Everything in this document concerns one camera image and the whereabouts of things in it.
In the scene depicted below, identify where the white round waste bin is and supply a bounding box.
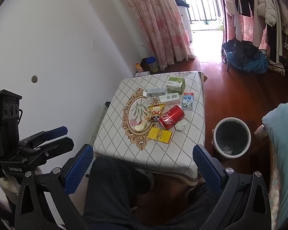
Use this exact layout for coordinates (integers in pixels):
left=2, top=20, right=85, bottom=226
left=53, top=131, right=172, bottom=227
left=212, top=117, right=251, bottom=159

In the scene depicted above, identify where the yellow container with blue lid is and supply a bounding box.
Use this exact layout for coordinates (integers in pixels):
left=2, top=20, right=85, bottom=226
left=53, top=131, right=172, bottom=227
left=145, top=57, right=159, bottom=74

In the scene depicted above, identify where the white barcode box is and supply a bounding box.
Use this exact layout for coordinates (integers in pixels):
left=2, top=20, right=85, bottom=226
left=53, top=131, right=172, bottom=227
left=158, top=93, right=181, bottom=107

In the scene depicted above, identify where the person's left leg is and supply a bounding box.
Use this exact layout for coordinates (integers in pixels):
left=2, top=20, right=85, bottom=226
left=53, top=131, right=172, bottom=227
left=83, top=157, right=151, bottom=230

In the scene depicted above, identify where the person's right leg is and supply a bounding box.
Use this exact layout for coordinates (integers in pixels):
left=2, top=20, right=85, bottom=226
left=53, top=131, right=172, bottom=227
left=134, top=184, right=231, bottom=230

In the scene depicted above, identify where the balcony railing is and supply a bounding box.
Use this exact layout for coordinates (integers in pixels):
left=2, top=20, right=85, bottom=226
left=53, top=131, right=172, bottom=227
left=170, top=0, right=224, bottom=25

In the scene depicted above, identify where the green tissue box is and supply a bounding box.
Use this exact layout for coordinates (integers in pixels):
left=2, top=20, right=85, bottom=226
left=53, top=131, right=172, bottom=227
left=166, top=76, right=186, bottom=95

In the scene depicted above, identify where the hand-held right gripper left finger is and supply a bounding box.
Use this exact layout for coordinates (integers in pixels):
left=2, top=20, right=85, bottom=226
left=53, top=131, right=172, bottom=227
left=14, top=144, right=94, bottom=230

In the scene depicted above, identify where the white wrapper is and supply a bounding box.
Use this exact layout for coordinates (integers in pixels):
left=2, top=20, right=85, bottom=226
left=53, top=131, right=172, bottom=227
left=175, top=120, right=188, bottom=132

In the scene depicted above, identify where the pink floral curtain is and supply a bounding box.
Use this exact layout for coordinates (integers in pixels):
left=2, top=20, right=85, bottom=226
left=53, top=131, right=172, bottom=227
left=218, top=0, right=269, bottom=51
left=113, top=0, right=196, bottom=71

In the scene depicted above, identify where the blue white milk carton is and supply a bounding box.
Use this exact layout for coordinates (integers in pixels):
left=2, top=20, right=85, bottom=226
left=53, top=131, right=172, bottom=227
left=182, top=92, right=195, bottom=111

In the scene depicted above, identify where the pile of dark blue clothes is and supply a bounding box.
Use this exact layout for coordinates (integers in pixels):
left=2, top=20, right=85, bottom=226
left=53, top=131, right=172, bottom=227
left=222, top=38, right=270, bottom=75

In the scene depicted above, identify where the white puffer jacket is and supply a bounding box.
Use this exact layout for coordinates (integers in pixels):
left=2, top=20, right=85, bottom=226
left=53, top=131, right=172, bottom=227
left=257, top=0, right=278, bottom=27

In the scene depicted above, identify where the red soda can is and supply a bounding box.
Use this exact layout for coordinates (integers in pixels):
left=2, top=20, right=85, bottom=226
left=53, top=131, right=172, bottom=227
left=158, top=105, right=185, bottom=130

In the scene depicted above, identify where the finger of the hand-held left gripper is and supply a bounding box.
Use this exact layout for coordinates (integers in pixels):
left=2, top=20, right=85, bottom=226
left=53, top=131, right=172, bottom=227
left=26, top=136, right=74, bottom=163
left=19, top=126, right=68, bottom=148

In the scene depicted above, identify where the white power strip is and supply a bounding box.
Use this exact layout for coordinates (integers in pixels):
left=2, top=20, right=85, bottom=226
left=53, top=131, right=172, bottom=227
left=96, top=102, right=111, bottom=130

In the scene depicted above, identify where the yellow snack packet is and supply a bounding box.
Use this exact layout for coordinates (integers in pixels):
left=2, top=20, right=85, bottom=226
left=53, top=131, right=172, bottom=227
left=144, top=103, right=166, bottom=122

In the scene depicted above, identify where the patterned quilt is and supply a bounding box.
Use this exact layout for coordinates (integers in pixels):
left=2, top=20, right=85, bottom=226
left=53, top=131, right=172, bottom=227
left=254, top=125, right=282, bottom=230

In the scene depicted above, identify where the light blue blanket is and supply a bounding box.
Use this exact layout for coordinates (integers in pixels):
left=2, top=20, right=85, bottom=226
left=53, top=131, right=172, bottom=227
left=262, top=102, right=288, bottom=230

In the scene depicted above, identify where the white appliance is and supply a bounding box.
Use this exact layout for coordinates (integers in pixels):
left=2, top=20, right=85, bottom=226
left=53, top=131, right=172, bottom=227
left=175, top=0, right=193, bottom=42

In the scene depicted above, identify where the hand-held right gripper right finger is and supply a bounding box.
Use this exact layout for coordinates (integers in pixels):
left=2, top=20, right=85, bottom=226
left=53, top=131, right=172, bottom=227
left=193, top=144, right=271, bottom=230

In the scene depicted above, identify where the pale apple slice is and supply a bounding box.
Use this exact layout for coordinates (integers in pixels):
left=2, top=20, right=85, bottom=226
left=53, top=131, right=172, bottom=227
left=134, top=120, right=147, bottom=132

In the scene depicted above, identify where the patterned white tablecloth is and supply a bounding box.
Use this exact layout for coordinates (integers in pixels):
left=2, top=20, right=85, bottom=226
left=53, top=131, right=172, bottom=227
left=93, top=71, right=205, bottom=180

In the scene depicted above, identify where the person's leg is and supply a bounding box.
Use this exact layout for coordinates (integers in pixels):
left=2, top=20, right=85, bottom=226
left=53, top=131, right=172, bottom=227
left=134, top=184, right=231, bottom=230
left=83, top=157, right=151, bottom=230

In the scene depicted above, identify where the small grey box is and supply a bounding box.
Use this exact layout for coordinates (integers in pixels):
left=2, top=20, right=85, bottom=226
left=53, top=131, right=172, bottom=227
left=146, top=88, right=167, bottom=98

